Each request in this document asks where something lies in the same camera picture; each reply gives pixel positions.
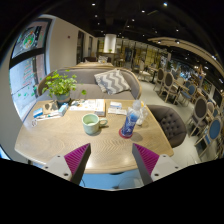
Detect small blue and white box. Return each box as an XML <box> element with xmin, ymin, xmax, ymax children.
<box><xmin>32</xmin><ymin>107</ymin><xmax>45</xmax><ymax>119</ymax></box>

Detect blue tissue pack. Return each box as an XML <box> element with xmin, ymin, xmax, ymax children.
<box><xmin>58</xmin><ymin>102</ymin><xmax>70</xmax><ymax>117</ymax></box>

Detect grey curved sofa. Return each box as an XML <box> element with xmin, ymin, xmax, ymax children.
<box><xmin>37</xmin><ymin>67</ymin><xmax>143</xmax><ymax>103</ymax></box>

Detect dark tufted chair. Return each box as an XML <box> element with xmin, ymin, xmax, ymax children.
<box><xmin>146</xmin><ymin>104</ymin><xmax>188</xmax><ymax>149</ymax></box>

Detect grey zigzag cushion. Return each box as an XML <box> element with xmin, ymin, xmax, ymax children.
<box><xmin>93</xmin><ymin>68</ymin><xmax>132</xmax><ymax>96</ymax></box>

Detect green potted plant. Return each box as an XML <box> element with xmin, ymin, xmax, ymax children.
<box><xmin>41</xmin><ymin>69</ymin><xmax>88</xmax><ymax>104</ymax></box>

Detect clear bottle with blue label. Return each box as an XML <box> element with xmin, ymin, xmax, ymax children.
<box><xmin>120</xmin><ymin>99</ymin><xmax>143</xmax><ymax>138</ymax></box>

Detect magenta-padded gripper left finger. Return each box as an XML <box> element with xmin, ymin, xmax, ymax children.
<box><xmin>41</xmin><ymin>143</ymin><xmax>92</xmax><ymax>185</ymax></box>

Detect ceiling lights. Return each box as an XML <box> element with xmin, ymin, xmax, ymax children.
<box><xmin>89</xmin><ymin>1</ymin><xmax>224</xmax><ymax>84</ymax></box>

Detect decorated window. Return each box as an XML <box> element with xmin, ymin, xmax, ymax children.
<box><xmin>9</xmin><ymin>18</ymin><xmax>54</xmax><ymax>122</ymax></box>

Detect white printed booklet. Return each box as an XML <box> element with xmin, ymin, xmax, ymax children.
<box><xmin>68</xmin><ymin>98</ymin><xmax>98</xmax><ymax>112</ymax></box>

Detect clear plastic cup with straw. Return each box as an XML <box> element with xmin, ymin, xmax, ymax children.
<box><xmin>134</xmin><ymin>99</ymin><xmax>150</xmax><ymax>127</ymax></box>

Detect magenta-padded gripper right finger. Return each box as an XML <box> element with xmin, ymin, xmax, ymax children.
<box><xmin>132</xmin><ymin>143</ymin><xmax>183</xmax><ymax>186</ymax></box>

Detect flat round red coaster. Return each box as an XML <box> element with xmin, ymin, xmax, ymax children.
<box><xmin>118</xmin><ymin>128</ymin><xmax>135</xmax><ymax>140</ymax></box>

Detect white box with orange print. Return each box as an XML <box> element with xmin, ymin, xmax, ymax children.
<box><xmin>93</xmin><ymin>98</ymin><xmax>107</xmax><ymax>117</ymax></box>

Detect group of dining chairs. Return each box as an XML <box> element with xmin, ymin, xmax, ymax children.
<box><xmin>133</xmin><ymin>59</ymin><xmax>224</xmax><ymax>158</ymax></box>

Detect pale green mug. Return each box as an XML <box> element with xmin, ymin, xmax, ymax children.
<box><xmin>81</xmin><ymin>113</ymin><xmax>109</xmax><ymax>136</ymax></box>

